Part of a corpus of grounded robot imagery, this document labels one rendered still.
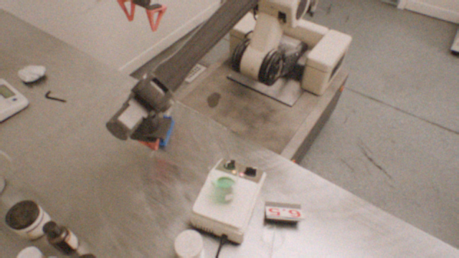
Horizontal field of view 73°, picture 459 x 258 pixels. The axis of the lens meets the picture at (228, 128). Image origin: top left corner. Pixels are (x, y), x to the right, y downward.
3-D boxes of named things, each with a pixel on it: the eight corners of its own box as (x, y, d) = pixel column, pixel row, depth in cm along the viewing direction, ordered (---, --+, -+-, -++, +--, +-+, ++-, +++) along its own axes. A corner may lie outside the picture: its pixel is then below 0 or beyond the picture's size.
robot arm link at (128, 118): (178, 97, 69) (148, 69, 67) (148, 134, 62) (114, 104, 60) (156, 115, 78) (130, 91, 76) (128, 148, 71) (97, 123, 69)
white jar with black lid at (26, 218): (14, 236, 73) (-3, 223, 68) (32, 210, 78) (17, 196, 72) (40, 243, 72) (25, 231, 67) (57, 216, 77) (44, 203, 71)
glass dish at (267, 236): (280, 226, 76) (281, 221, 74) (287, 248, 72) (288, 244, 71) (258, 229, 75) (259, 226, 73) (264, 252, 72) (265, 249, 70)
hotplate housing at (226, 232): (221, 163, 88) (221, 145, 81) (265, 177, 85) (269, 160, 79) (186, 235, 74) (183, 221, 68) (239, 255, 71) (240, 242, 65)
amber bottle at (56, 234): (63, 259, 70) (41, 241, 62) (55, 245, 72) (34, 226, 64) (82, 246, 72) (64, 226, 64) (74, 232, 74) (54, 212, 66)
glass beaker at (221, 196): (242, 188, 73) (244, 169, 66) (230, 211, 69) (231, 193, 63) (216, 176, 75) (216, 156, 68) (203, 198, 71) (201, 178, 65)
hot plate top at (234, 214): (211, 170, 77) (211, 168, 76) (258, 185, 74) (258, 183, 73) (191, 212, 69) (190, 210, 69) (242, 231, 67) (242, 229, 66)
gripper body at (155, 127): (165, 142, 79) (161, 123, 73) (127, 136, 80) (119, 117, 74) (172, 123, 83) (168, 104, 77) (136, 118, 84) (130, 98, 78)
